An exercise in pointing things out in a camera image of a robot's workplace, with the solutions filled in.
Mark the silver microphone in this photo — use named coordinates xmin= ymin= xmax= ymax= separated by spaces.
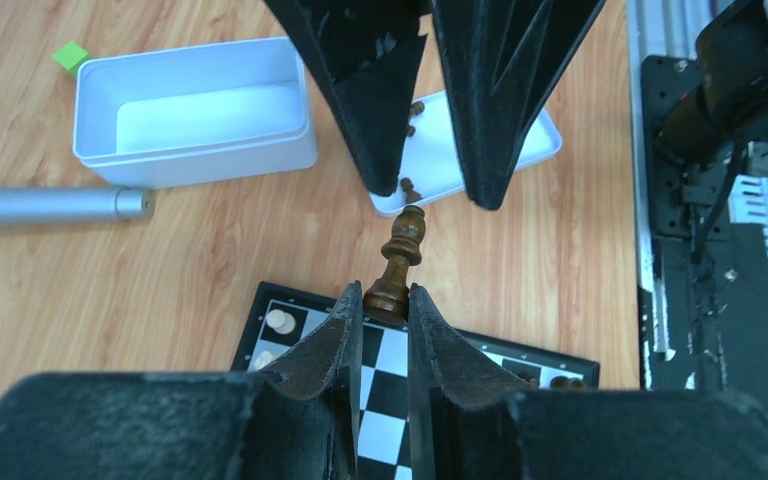
xmin=0 ymin=186 xmax=156 ymax=226

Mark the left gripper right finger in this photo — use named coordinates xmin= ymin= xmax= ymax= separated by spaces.
xmin=408 ymin=285 xmax=768 ymax=479

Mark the dark brown bishop piece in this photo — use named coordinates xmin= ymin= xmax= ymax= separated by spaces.
xmin=363 ymin=205 xmax=426 ymax=328

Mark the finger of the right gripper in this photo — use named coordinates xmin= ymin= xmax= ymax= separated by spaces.
xmin=267 ymin=0 xmax=431 ymax=196
xmin=432 ymin=0 xmax=605 ymax=210

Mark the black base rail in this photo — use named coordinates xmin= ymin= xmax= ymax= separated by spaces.
xmin=640 ymin=55 xmax=768 ymax=409

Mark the small green cube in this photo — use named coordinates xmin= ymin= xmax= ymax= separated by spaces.
xmin=52 ymin=41 xmax=92 ymax=77

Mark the white box lid tray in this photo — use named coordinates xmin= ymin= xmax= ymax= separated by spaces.
xmin=367 ymin=89 xmax=564 ymax=219

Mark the white box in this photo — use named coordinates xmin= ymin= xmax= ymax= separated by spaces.
xmin=72 ymin=37 xmax=318 ymax=189

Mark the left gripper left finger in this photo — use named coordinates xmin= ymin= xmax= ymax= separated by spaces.
xmin=0 ymin=282 xmax=363 ymax=479

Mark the black white chessboard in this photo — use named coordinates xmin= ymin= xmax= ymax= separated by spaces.
xmin=232 ymin=282 xmax=600 ymax=479

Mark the dark chess pieces pile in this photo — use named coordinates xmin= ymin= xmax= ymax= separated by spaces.
xmin=399 ymin=101 xmax=428 ymax=205

